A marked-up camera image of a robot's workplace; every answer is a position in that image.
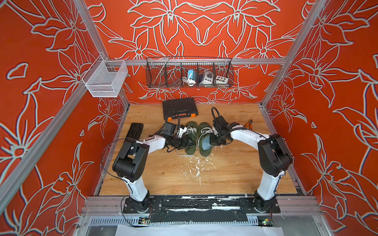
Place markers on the black tool case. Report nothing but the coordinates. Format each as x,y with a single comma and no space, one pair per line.
185,107

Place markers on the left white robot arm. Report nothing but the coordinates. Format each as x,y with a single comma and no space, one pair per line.
131,160

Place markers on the orange handled pliers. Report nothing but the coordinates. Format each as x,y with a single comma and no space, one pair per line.
249,124

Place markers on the grey insole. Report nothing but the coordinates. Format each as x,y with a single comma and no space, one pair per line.
205,145

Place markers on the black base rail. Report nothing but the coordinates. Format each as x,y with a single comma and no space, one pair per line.
199,209

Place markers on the black foam tray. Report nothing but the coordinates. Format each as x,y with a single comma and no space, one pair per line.
135,131

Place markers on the white dotted box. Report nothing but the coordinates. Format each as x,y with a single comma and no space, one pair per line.
221,81

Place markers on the black wire basket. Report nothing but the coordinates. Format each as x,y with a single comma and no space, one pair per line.
171,72

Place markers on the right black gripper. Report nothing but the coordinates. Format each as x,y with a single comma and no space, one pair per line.
213,143

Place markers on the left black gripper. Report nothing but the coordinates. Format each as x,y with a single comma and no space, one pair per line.
182,144

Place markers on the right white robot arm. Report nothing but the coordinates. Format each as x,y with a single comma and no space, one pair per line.
274,157

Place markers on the green shoe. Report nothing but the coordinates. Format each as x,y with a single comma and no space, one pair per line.
205,132
192,134

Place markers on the blue white box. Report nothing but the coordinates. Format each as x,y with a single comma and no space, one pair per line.
192,75

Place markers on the clear plastic bin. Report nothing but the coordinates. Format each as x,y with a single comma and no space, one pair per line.
100,82

